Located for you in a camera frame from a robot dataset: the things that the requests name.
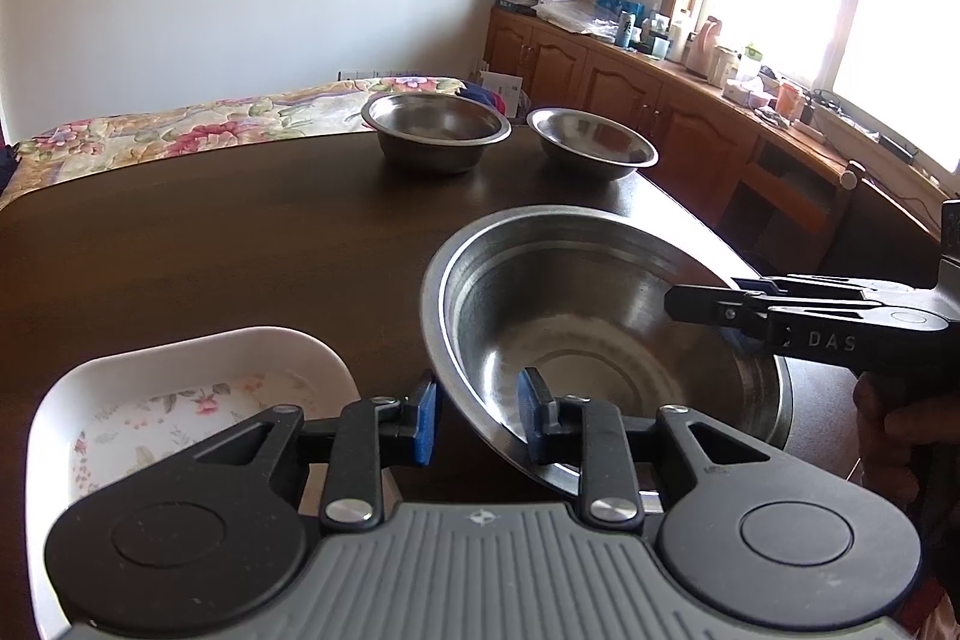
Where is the large steel bowl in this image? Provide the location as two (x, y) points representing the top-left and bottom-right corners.
(420, 205), (793, 494)

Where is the white paper bag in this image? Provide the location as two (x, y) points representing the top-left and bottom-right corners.
(480, 71), (523, 120)

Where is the pink bottle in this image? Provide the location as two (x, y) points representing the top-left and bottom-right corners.
(685, 16), (722, 78)

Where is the wooden window cabinet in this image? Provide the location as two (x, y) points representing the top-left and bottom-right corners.
(483, 5), (960, 281)

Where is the floral white square plate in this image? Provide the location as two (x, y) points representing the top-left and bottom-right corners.
(25, 326), (359, 638)

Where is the deep steel bowl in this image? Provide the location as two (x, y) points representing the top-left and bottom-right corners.
(361, 92), (512, 175)

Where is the shallow steel bowl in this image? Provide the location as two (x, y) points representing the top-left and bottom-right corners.
(526, 107), (659, 182)

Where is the person right hand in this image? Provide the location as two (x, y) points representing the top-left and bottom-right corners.
(853, 374), (958, 510)

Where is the floral bed quilt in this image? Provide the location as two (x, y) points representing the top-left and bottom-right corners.
(2, 76), (466, 205)

